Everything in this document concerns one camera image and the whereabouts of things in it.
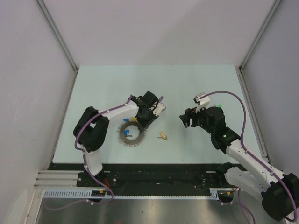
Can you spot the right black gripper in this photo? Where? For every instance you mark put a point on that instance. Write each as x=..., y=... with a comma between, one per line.
x=186, y=118

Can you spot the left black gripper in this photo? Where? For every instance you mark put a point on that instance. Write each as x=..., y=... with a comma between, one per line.
x=146, y=124

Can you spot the metal key organizer ring disc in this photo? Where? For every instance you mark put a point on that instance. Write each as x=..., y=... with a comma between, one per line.
x=137, y=132

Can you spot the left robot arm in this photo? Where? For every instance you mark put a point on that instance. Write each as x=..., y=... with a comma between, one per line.
x=91, y=129

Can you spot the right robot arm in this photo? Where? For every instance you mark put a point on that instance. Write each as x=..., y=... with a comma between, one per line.
x=276, y=191

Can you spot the blue tag key lower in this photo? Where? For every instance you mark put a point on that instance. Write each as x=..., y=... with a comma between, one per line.
x=126, y=133

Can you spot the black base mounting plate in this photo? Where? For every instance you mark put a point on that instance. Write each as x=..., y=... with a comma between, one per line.
x=169, y=179

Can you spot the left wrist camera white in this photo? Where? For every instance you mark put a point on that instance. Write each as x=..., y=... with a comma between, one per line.
x=160, y=107

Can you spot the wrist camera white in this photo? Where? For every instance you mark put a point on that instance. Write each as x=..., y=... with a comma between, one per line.
x=202, y=101
x=160, y=107

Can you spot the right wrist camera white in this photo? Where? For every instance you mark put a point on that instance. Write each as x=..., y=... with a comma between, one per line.
x=202, y=101

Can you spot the right aluminium frame post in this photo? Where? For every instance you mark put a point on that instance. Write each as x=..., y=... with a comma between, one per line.
x=261, y=32

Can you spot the aluminium frame post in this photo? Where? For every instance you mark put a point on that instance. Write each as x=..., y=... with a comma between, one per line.
x=261, y=32
x=56, y=33

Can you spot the white slotted cable duct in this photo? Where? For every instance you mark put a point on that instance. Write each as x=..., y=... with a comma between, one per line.
x=208, y=194

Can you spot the aluminium front rail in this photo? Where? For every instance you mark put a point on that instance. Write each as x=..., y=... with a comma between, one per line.
x=48, y=179

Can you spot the left aluminium frame post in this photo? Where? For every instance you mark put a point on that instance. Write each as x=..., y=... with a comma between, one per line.
x=56, y=33

